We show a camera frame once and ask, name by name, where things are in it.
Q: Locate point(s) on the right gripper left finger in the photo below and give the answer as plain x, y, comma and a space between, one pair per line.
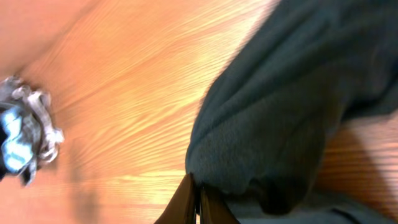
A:
182, 206

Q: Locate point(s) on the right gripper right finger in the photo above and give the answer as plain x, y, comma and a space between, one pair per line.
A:
213, 209

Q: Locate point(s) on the black t-shirt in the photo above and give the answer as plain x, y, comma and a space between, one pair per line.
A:
261, 131

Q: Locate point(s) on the light blue folded garment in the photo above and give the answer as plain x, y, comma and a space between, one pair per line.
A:
16, 153

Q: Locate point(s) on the grey folded garment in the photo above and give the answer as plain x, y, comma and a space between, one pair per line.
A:
30, 127

